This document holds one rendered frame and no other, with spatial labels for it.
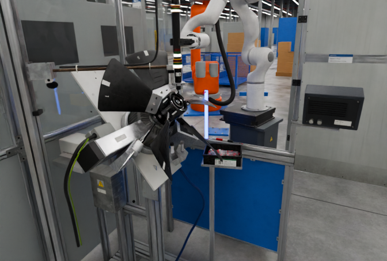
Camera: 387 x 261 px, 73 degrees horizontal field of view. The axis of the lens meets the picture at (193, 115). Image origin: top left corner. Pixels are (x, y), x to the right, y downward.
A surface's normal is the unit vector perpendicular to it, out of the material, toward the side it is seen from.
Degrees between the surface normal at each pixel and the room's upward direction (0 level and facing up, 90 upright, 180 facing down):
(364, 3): 90
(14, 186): 90
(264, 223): 90
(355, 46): 89
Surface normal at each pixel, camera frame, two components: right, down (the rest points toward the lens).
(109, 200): -0.44, 0.27
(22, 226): 0.90, 0.11
